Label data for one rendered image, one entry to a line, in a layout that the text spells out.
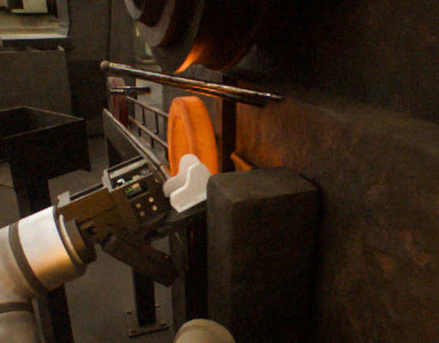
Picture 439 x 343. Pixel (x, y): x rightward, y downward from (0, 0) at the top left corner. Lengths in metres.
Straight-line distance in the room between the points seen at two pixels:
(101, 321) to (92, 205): 1.05
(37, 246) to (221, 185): 0.21
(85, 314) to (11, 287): 1.06
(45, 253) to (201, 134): 0.25
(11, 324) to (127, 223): 0.16
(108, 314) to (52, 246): 1.07
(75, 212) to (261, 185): 0.21
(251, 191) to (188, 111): 0.22
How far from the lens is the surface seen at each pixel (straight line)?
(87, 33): 3.48
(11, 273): 0.51
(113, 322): 1.51
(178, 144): 0.70
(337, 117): 0.41
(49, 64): 2.98
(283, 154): 0.50
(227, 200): 0.39
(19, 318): 0.50
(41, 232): 0.50
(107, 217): 0.51
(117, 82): 1.49
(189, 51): 0.49
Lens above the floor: 0.96
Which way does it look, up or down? 21 degrees down
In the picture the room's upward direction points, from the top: straight up
